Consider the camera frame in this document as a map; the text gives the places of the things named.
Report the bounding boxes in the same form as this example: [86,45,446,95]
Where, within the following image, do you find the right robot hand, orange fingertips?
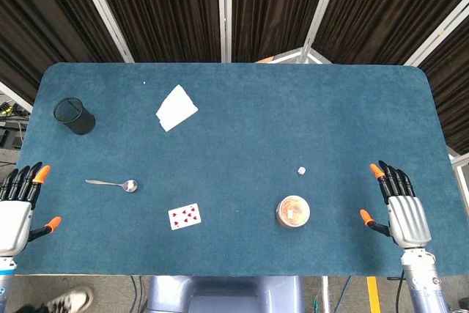
[359,160,432,250]

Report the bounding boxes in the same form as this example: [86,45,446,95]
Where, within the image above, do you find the left robot hand, orange fingertips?
[0,161,62,257]

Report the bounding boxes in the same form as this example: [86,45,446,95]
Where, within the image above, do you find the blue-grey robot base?
[146,275,306,313]

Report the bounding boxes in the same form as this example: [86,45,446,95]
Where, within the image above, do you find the yellow floor tape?
[366,276,382,313]

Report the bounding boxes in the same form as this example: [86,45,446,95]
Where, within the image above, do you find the black and white shoe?
[43,286,95,313]

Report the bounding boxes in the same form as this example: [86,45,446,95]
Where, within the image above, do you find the black mesh pen cup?
[53,97,97,136]

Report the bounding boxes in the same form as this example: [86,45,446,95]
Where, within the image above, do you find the clear jar of rubber bands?
[275,194,311,229]

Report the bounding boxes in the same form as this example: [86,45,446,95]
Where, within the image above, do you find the metal spoon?
[85,179,139,194]

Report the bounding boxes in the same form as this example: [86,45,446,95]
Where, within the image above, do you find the dark curtain screen panel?
[0,0,125,107]
[402,0,469,156]
[311,0,469,65]
[224,0,345,64]
[73,0,225,64]

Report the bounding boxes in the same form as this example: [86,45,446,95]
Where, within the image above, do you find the seven of hearts playing card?
[167,202,202,232]

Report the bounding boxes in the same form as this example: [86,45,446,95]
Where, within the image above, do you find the blue felt table cover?
[16,62,463,278]

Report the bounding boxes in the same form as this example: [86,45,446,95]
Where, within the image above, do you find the white folded paper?
[155,84,199,133]

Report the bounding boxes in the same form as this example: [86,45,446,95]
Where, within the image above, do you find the white metal frame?
[448,152,469,218]

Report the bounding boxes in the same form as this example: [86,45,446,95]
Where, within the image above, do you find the power strips with cables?
[0,95,32,152]

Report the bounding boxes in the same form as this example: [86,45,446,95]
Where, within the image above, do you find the blue floor cable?
[333,276,352,313]

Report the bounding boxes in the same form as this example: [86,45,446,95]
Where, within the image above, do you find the dark floor cable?
[130,276,147,313]

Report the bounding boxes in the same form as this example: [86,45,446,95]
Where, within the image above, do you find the white screen foot frame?
[256,47,333,65]

